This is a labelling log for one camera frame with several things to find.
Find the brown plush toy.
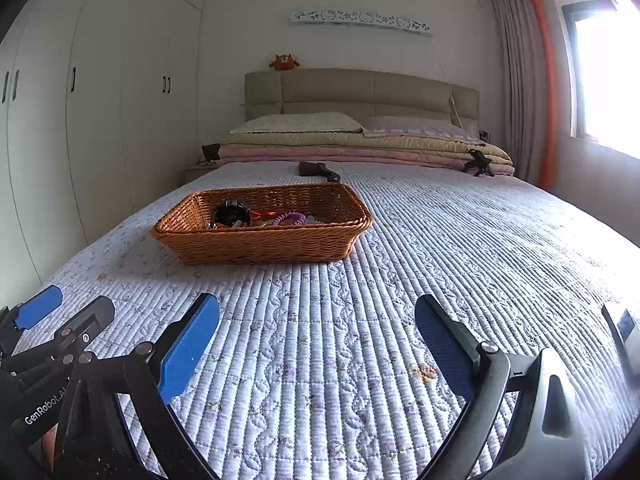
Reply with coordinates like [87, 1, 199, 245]
[269, 53, 302, 72]

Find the folded beige quilt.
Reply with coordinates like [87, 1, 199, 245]
[220, 131, 514, 165]

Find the grey curtain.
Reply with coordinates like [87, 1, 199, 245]
[487, 0, 538, 182]

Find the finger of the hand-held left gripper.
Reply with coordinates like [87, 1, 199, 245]
[10, 296, 116, 376]
[0, 285, 63, 358]

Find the black round watch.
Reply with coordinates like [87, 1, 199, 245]
[210, 199, 252, 229]

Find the bedside nightstand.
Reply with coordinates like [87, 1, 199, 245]
[180, 162, 222, 187]

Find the orange curtain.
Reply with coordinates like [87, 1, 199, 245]
[516, 0, 559, 192]

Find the black device with screen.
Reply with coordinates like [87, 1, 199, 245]
[601, 302, 640, 392]

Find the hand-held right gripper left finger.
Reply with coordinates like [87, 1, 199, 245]
[52, 292, 221, 480]

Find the white quilted floral bedspread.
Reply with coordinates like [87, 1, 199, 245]
[10, 160, 640, 480]

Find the folded pink quilt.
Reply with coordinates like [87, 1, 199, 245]
[217, 144, 516, 177]

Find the white patterned wall decoration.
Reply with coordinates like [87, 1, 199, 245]
[289, 8, 434, 37]

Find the lilac striped pillow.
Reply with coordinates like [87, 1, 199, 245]
[360, 115, 477, 140]

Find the white wardrobe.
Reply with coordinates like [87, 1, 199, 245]
[0, 0, 207, 293]

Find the brown wicker basket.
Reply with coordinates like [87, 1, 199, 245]
[152, 182, 374, 267]

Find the thin hanging pull cord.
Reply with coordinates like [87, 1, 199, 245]
[436, 55, 465, 128]

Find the cream floral pillow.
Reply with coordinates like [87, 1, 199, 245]
[230, 112, 364, 136]

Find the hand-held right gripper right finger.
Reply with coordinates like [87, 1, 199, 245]
[414, 294, 598, 480]

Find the window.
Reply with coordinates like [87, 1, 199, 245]
[559, 0, 640, 162]

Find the beige padded headboard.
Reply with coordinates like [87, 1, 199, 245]
[244, 68, 481, 134]

